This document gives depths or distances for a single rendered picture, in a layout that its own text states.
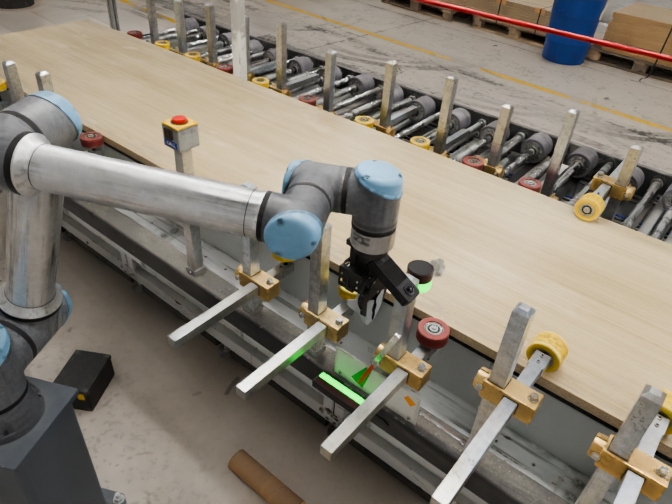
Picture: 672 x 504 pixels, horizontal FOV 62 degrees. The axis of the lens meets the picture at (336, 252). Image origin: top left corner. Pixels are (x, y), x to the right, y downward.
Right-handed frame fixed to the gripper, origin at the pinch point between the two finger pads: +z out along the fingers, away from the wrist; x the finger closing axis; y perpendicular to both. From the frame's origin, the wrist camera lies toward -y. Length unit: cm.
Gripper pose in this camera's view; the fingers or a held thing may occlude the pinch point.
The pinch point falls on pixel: (370, 320)
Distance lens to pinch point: 124.9
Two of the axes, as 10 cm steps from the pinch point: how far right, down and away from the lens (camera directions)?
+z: -0.6, 8.0, 6.0
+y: -7.7, -4.2, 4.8
